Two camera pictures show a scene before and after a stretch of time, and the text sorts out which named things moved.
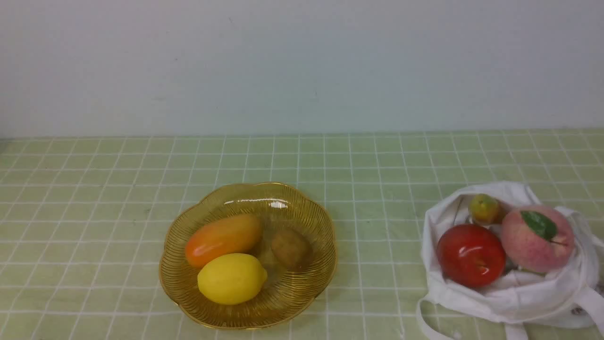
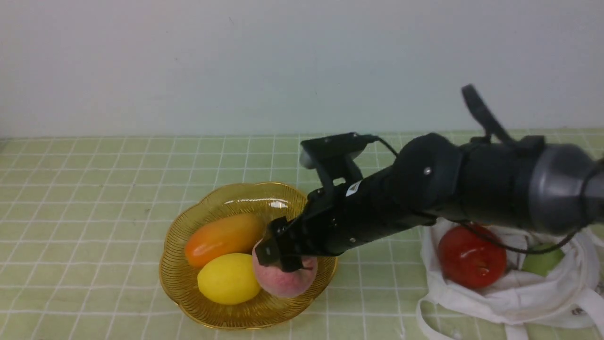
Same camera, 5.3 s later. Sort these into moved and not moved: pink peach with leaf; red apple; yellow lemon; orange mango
Moved: pink peach with leaf
Not moved: orange mango; yellow lemon; red apple
